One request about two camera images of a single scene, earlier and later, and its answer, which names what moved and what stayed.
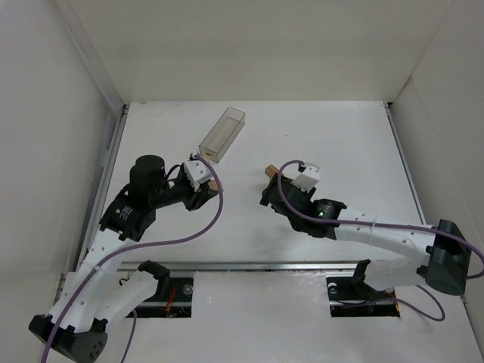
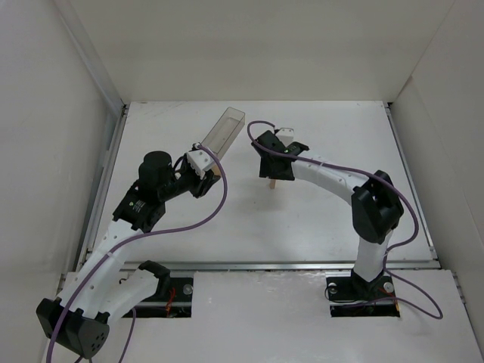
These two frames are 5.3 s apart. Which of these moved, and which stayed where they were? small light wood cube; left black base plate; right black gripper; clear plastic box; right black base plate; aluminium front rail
Moved: small light wood cube; right black gripper
Stayed: right black base plate; clear plastic box; aluminium front rail; left black base plate
